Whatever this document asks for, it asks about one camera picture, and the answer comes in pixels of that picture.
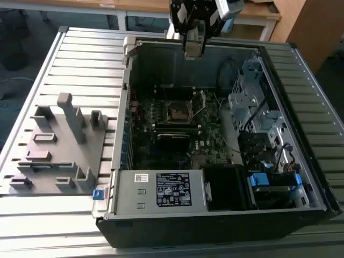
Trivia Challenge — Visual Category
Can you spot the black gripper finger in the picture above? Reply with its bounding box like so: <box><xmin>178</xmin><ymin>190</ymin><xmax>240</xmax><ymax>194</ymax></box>
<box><xmin>182</xmin><ymin>32</ymin><xmax>189</xmax><ymax>59</ymax></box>
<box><xmin>200</xmin><ymin>20</ymin><xmax>208</xmax><ymax>56</ymax></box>

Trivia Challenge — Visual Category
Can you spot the silver CPU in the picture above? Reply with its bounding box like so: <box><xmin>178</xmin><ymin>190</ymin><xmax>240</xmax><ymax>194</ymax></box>
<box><xmin>184</xmin><ymin>40</ymin><xmax>204</xmax><ymax>60</ymax></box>

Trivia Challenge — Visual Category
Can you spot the metal socket cover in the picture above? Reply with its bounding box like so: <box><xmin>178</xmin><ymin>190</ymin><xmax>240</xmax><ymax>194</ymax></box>
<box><xmin>189</xmin><ymin>90</ymin><xmax>208</xmax><ymax>119</ymax></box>

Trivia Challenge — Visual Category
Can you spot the CPU socket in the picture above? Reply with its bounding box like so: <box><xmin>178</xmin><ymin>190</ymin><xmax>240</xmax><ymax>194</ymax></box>
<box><xmin>166</xmin><ymin>99</ymin><xmax>196</xmax><ymax>125</ymax></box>

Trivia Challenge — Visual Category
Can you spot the black RAM slot bank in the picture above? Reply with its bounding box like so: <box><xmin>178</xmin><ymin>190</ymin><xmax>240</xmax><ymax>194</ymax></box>
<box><xmin>155</xmin><ymin>121</ymin><xmax>202</xmax><ymax>133</ymax></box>

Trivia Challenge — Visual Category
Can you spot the metal drive cage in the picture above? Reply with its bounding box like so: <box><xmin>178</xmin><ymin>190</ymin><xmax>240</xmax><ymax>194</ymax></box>
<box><xmin>227</xmin><ymin>52</ymin><xmax>291</xmax><ymax>135</ymax></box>

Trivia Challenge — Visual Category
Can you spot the green motherboard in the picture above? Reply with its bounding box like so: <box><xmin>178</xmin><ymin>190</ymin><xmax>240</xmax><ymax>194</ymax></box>
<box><xmin>125</xmin><ymin>82</ymin><xmax>244</xmax><ymax>170</ymax></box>

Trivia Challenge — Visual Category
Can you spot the black graphics card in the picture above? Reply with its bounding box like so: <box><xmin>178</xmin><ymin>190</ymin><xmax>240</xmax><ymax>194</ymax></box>
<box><xmin>156</xmin><ymin>132</ymin><xmax>192</xmax><ymax>156</ymax></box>

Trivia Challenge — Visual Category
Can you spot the wooden cabinet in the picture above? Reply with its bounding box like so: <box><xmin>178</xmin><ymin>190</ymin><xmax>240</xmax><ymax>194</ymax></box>
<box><xmin>270</xmin><ymin>0</ymin><xmax>344</xmax><ymax>75</ymax></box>

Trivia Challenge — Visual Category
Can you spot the chipset heatsink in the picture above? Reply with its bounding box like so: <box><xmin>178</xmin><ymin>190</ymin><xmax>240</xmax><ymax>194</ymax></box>
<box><xmin>191</xmin><ymin>154</ymin><xmax>207</xmax><ymax>168</ymax></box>

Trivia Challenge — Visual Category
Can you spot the blue disk carrier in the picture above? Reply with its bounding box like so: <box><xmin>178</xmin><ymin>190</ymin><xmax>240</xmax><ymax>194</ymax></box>
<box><xmin>248</xmin><ymin>173</ymin><xmax>270</xmax><ymax>187</ymax></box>

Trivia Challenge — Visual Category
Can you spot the grey parts rack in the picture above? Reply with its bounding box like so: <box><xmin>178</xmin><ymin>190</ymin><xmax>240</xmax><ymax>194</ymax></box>
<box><xmin>8</xmin><ymin>92</ymin><xmax>110</xmax><ymax>195</ymax></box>

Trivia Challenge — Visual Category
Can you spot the grey power supply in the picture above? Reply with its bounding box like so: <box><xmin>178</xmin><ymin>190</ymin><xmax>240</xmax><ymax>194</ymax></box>
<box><xmin>106</xmin><ymin>169</ymin><xmax>213</xmax><ymax>216</ymax></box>

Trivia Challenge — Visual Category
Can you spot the black office chair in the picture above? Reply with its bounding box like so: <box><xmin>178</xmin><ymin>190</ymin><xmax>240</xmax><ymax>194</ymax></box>
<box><xmin>0</xmin><ymin>8</ymin><xmax>31</xmax><ymax>72</ymax></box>

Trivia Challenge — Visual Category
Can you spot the black hard disk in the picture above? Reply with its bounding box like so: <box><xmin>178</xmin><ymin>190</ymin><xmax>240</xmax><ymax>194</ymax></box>
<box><xmin>252</xmin><ymin>185</ymin><xmax>294</xmax><ymax>210</ymax></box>

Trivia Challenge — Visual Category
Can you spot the black PC case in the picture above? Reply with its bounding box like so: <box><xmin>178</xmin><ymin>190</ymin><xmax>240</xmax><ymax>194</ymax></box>
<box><xmin>91</xmin><ymin>34</ymin><xmax>343</xmax><ymax>249</ymax></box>

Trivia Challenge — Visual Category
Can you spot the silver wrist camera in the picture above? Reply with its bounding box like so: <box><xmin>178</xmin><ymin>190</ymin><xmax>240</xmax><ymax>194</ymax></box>
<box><xmin>214</xmin><ymin>0</ymin><xmax>246</xmax><ymax>20</ymax></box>

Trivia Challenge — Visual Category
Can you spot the black looped case cable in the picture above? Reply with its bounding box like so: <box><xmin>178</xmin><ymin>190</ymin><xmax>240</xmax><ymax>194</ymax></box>
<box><xmin>218</xmin><ymin>58</ymin><xmax>241</xmax><ymax>94</ymax></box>

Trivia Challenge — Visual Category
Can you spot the grey case handle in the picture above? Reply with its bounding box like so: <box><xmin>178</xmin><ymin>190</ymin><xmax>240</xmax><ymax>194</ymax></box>
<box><xmin>122</xmin><ymin>36</ymin><xmax>138</xmax><ymax>65</ymax></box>

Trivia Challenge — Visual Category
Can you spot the wooden desk white frame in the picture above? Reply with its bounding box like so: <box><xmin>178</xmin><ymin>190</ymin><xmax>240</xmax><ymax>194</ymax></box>
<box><xmin>0</xmin><ymin>0</ymin><xmax>127</xmax><ymax>30</ymax></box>
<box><xmin>118</xmin><ymin>0</ymin><xmax>282</xmax><ymax>41</ymax></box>

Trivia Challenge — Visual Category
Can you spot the red twisted wire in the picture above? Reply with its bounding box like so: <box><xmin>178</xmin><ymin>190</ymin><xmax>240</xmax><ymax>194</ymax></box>
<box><xmin>131</xmin><ymin>85</ymin><xmax>142</xmax><ymax>119</ymax></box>

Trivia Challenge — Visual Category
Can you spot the black drive cable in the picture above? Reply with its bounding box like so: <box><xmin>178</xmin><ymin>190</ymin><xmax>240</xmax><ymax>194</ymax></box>
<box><xmin>243</xmin><ymin>98</ymin><xmax>267</xmax><ymax>133</ymax></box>

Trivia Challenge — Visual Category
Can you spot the coloured wire bundle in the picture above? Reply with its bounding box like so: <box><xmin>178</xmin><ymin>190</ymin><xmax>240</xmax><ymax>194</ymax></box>
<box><xmin>275</xmin><ymin>142</ymin><xmax>300</xmax><ymax>174</ymax></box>

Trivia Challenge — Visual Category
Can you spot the blue floor cable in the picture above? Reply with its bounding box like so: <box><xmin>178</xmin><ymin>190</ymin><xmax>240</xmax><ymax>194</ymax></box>
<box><xmin>0</xmin><ymin>76</ymin><xmax>36</xmax><ymax>111</ymax></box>

